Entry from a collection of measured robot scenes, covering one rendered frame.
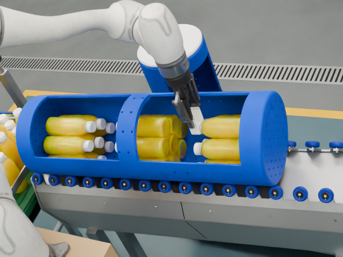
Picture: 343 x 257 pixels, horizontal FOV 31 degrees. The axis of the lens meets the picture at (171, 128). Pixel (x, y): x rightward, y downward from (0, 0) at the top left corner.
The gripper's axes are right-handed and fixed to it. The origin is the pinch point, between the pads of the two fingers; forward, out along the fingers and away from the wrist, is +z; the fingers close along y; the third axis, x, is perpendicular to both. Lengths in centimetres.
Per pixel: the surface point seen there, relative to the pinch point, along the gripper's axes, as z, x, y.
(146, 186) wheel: 19.9, 20.4, -11.0
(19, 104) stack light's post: 23, 104, 34
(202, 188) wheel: 19.4, 0.0, -10.7
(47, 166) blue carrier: 8, 53, -14
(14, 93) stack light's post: 16, 103, 34
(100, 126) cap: 6.0, 39.2, 3.5
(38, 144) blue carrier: 8, 62, -4
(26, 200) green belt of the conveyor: 27, 73, -15
